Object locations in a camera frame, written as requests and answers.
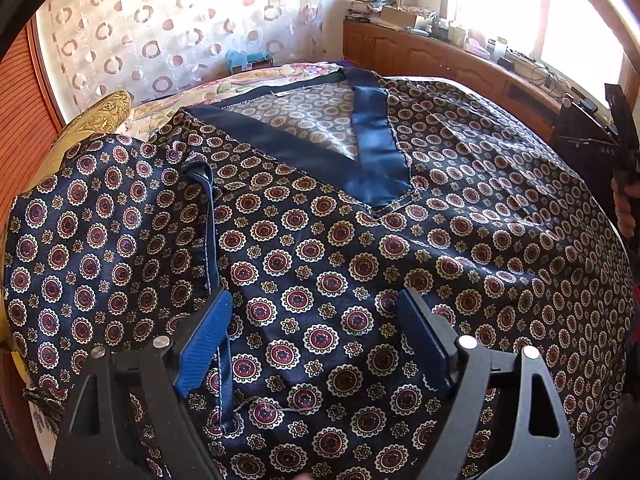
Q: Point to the bulky black object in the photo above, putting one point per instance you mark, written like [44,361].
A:
[580,170]

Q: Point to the teal box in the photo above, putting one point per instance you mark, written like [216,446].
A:
[245,57]

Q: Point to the yellow patterned pillow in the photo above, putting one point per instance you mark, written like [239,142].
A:
[100,115]

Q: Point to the wooden cabinet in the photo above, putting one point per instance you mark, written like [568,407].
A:
[400,52]

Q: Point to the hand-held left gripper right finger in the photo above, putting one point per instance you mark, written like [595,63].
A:
[425,340]

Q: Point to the wooden slatted panel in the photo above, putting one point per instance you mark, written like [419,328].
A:
[30,110]

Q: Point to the cardboard box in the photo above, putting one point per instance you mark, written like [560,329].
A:
[397,16]

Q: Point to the person's right hand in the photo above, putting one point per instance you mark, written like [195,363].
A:
[626,210]

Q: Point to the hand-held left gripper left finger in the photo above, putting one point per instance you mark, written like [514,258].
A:
[205,340]

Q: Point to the bright window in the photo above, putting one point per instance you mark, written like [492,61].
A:
[525,10]

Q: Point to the navy medallion-print satin garment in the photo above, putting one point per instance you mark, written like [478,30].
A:
[325,210]

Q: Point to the assorted clutter on cabinet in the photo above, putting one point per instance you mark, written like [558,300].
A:
[480,42]

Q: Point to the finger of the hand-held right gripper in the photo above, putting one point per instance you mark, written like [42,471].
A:
[585,140]

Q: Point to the circle-patterned lace curtain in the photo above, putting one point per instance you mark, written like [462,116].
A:
[150,20]

